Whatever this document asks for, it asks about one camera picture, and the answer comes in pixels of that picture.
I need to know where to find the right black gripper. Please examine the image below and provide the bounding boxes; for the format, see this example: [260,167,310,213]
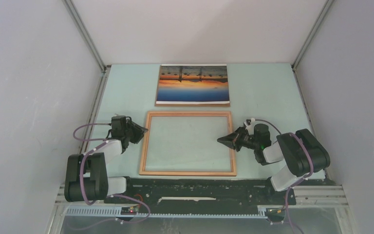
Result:
[217,125,259,152]

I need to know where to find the wooden picture frame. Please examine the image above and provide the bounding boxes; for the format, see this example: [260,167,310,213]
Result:
[139,111,237,176]

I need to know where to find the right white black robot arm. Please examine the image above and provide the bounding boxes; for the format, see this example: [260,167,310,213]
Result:
[217,122,330,204]

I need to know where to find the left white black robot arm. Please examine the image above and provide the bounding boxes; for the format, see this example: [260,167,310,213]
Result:
[64,116,149,205]

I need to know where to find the brown cardboard backing board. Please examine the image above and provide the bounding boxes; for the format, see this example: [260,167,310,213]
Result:
[155,64,231,108]

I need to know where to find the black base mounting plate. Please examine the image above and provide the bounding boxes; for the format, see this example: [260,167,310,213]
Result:
[124,177,296,215]

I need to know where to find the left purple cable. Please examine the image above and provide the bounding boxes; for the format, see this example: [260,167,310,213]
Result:
[67,122,151,232]

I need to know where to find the aluminium rail with cable duct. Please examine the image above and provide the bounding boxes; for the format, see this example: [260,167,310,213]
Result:
[46,185,358,234]

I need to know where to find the left aluminium corner post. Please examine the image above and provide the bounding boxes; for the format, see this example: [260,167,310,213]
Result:
[61,0,107,72]

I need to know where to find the aluminium corner post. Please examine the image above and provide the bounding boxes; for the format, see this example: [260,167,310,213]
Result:
[292,0,335,72]
[61,0,107,72]

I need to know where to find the right aluminium corner post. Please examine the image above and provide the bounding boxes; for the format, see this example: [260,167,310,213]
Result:
[292,0,335,72]

